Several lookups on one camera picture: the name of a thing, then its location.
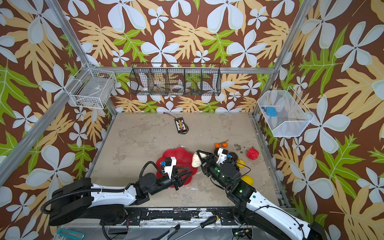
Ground blue object in basket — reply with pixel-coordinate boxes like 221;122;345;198
264;107;278;117

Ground yellow lemon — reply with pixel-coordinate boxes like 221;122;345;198
241;176;254;186

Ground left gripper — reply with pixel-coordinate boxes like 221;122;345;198
149;165;192;198

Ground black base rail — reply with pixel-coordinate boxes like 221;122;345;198
125;207;236;226

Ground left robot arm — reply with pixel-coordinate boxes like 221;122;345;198
41;167;193;226

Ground orange tangerines on twig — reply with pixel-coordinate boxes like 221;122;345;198
214;140;229;149

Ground white wire basket left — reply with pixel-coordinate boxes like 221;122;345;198
66;67;117;109

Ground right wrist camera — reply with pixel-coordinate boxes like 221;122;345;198
215;148;229;165

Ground white wire basket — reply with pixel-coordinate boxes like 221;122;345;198
258;88;315;138
66;67;117;109

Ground red flower-shaped fruit bowl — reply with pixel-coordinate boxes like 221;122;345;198
156;148;198;186

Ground aluminium frame post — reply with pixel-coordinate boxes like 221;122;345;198
251;0;313;116
46;1;117;117

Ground white wire basket right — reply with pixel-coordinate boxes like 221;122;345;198
258;88;315;138

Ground dark purple mangosteen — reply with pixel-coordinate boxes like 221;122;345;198
229;152;239;162

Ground yellow wrinkled pear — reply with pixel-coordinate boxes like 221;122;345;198
237;159;246;169

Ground black wire basket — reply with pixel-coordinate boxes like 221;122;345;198
128;63;222;96

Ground teal tool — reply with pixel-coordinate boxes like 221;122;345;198
55;228;86;240

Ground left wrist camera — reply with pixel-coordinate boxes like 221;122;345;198
160;157;177;179

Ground aluminium frame post back left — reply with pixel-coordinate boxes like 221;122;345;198
46;1;117;117

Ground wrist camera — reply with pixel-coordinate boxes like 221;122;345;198
160;157;177;179
215;148;229;165

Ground black-handled screwdriver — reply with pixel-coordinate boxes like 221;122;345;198
175;215;220;240

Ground aluminium frame post back right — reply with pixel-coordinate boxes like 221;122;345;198
251;0;313;116

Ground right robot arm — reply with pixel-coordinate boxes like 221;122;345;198
196;150;327;240

